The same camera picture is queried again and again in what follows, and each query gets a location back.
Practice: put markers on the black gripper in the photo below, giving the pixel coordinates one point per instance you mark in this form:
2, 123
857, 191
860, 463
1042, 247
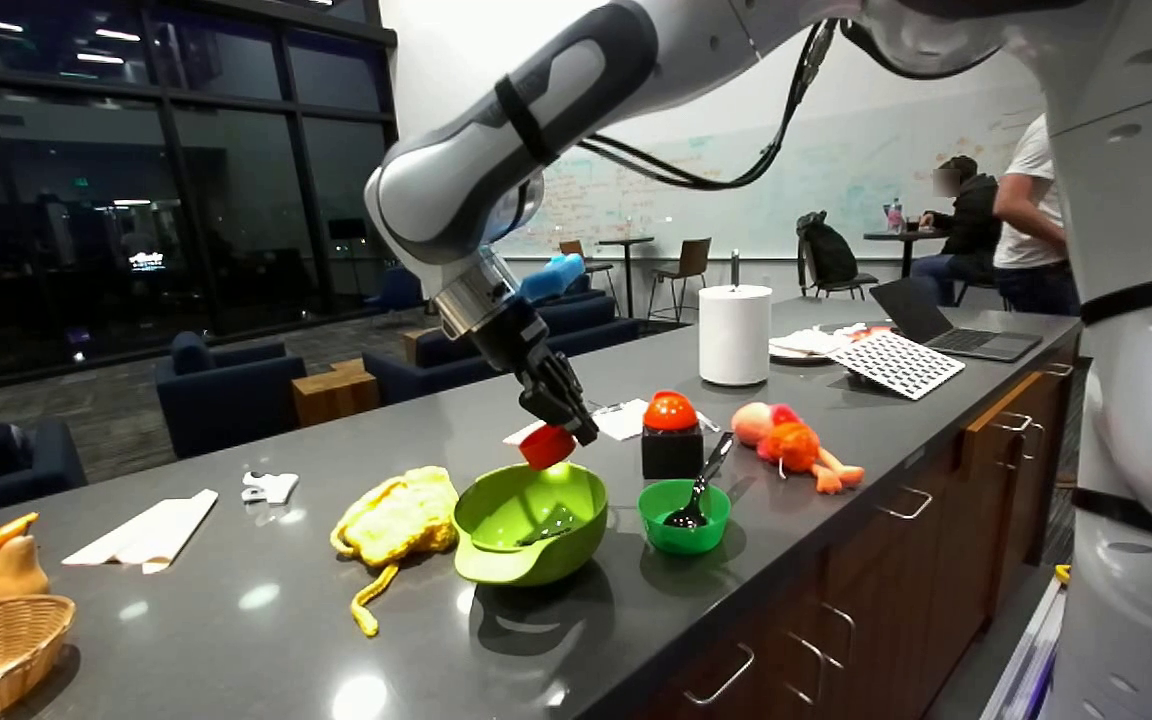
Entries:
530, 353

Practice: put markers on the red tomato toy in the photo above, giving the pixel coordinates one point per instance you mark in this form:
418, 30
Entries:
545, 445

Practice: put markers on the lime green bowl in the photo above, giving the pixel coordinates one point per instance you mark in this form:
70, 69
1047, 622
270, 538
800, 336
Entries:
511, 546

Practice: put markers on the yellow banana peel toy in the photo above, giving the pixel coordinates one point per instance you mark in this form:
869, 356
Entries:
397, 521

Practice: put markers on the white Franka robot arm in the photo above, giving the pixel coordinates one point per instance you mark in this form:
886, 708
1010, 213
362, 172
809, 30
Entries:
497, 162

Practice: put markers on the small dark green bowl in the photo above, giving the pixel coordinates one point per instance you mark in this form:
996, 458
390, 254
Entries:
681, 538

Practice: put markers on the white paper sheet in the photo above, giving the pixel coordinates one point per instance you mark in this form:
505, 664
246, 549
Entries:
519, 435
620, 416

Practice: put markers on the long navy sofa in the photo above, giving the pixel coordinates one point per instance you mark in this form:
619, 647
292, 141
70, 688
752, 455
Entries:
589, 323

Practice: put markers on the red glossy dome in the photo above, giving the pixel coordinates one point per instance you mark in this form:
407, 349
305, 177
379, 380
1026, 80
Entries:
669, 408

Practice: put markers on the black square box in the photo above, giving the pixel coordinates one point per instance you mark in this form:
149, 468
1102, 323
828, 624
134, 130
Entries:
669, 458

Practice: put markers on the black plastic spoon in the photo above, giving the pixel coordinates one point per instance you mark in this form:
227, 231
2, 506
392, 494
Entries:
703, 485

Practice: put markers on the wooden chair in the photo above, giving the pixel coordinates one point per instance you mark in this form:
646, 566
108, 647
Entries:
575, 248

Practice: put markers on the small round standing table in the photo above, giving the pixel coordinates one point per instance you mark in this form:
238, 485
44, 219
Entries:
625, 241

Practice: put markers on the white paper towel roll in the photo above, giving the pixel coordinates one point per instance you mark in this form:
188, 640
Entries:
735, 336

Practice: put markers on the wooden box side table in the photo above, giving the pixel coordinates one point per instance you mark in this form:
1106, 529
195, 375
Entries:
335, 395

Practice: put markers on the orange pink plush toy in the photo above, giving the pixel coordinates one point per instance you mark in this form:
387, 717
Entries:
797, 445

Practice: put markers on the white plate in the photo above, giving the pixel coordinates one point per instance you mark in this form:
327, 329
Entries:
800, 345

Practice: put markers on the crumpled white wrapper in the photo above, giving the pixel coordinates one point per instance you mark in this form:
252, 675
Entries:
265, 485

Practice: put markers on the black backpack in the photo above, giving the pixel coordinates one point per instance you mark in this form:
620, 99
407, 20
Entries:
826, 248

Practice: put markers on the white keyboard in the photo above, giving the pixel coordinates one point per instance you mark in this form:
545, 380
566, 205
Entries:
896, 366

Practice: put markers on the navy armchair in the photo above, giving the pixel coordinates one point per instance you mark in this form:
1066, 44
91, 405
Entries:
222, 395

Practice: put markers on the wooden counter cabinet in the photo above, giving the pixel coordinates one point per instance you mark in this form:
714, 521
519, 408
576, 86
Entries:
869, 587

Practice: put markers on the dark open laptop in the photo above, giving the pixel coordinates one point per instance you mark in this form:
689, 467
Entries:
931, 323

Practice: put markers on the dark cafe table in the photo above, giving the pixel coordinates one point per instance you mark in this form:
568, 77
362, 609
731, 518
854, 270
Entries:
901, 238

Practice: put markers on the pink drink bottle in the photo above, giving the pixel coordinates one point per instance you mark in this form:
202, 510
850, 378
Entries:
893, 213

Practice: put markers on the seated person dark jacket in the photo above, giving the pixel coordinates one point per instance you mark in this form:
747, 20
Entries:
964, 221

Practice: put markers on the standing person white shirt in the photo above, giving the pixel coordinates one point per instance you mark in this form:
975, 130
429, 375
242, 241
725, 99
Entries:
1036, 221

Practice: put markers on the white and blue boards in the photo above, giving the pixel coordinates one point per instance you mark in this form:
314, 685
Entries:
1023, 660

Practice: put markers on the tan cone shaped object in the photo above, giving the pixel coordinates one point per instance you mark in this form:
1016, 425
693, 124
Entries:
9, 573

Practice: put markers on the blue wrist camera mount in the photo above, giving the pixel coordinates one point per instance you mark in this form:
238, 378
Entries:
554, 278

